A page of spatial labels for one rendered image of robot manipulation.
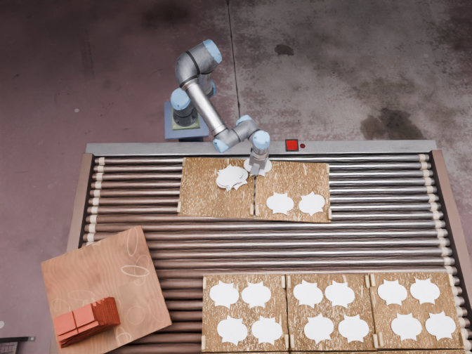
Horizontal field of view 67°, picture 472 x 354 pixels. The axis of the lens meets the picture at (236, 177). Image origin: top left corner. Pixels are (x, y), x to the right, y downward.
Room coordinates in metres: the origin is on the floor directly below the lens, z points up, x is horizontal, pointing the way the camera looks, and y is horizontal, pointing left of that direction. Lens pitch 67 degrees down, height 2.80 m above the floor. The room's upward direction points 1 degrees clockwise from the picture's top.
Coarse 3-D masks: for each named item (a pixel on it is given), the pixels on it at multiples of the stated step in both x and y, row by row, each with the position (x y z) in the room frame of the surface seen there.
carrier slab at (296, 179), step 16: (256, 176) 0.78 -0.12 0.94; (272, 176) 0.78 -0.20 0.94; (288, 176) 0.78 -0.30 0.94; (304, 176) 0.78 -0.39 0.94; (320, 176) 0.78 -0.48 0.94; (256, 192) 0.68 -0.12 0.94; (272, 192) 0.68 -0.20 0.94; (288, 192) 0.68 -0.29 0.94; (304, 192) 0.68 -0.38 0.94; (320, 192) 0.68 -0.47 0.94
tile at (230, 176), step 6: (228, 168) 0.80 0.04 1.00; (234, 168) 0.80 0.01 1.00; (240, 168) 0.80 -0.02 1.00; (222, 174) 0.76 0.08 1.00; (228, 174) 0.76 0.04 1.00; (234, 174) 0.76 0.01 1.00; (240, 174) 0.76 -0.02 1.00; (222, 180) 0.73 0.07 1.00; (228, 180) 0.73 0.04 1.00; (234, 180) 0.73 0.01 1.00; (240, 180) 0.73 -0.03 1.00
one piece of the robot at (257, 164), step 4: (268, 152) 0.79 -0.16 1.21; (252, 156) 0.77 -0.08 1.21; (252, 160) 0.76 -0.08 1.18; (256, 160) 0.76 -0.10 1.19; (260, 160) 0.75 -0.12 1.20; (264, 160) 0.75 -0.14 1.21; (252, 164) 0.76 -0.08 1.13; (256, 164) 0.75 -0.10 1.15; (260, 164) 0.75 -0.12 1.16; (264, 164) 0.74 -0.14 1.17; (252, 168) 0.73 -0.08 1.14; (256, 168) 0.73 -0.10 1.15; (260, 168) 0.75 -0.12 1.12; (264, 168) 0.74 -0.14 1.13; (252, 172) 0.72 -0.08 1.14; (256, 172) 0.71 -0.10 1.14
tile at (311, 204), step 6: (312, 192) 0.68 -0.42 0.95; (306, 198) 0.65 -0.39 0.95; (312, 198) 0.65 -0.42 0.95; (318, 198) 0.65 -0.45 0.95; (300, 204) 0.61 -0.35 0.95; (306, 204) 0.61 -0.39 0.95; (312, 204) 0.61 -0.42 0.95; (318, 204) 0.61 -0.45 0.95; (300, 210) 0.58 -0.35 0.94; (306, 210) 0.58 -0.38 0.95; (312, 210) 0.58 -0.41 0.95; (318, 210) 0.58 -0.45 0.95
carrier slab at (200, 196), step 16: (192, 160) 0.87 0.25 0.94; (208, 160) 0.87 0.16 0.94; (224, 160) 0.87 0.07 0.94; (240, 160) 0.88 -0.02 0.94; (192, 176) 0.77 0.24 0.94; (208, 176) 0.77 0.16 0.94; (192, 192) 0.67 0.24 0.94; (208, 192) 0.68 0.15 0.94; (224, 192) 0.68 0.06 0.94; (240, 192) 0.68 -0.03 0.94; (192, 208) 0.58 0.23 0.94; (208, 208) 0.59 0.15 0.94; (224, 208) 0.59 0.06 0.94; (240, 208) 0.59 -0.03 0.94
